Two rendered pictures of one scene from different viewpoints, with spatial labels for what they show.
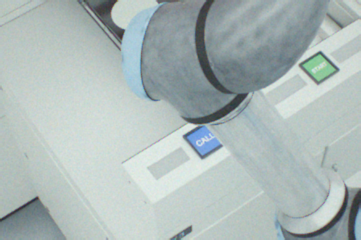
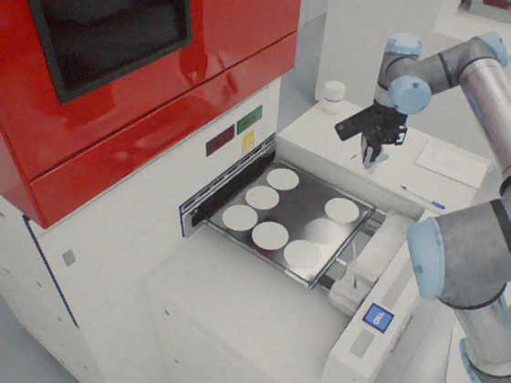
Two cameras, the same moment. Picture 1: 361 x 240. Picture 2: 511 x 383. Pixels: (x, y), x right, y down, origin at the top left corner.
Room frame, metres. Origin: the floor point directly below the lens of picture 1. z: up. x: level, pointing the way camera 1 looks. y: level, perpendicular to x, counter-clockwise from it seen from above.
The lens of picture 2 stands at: (0.29, 0.42, 1.83)
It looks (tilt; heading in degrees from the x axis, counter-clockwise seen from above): 44 degrees down; 337
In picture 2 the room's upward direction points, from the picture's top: 4 degrees clockwise
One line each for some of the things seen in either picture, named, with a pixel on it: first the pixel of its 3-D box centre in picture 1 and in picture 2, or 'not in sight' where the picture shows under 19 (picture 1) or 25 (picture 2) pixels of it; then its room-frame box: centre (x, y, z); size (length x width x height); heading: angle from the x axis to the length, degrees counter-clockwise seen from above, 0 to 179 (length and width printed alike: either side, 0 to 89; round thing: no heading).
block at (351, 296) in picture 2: not in sight; (347, 294); (0.78, -0.04, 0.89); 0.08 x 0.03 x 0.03; 33
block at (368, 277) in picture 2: not in sight; (362, 274); (0.83, -0.10, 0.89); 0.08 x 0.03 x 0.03; 33
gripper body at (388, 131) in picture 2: not in sight; (386, 120); (1.02, -0.20, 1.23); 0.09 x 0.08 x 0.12; 82
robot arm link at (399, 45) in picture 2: not in sight; (400, 62); (1.01, -0.19, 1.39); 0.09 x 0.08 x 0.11; 156
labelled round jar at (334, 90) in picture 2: not in sight; (333, 97); (1.47, -0.32, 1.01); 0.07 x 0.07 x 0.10
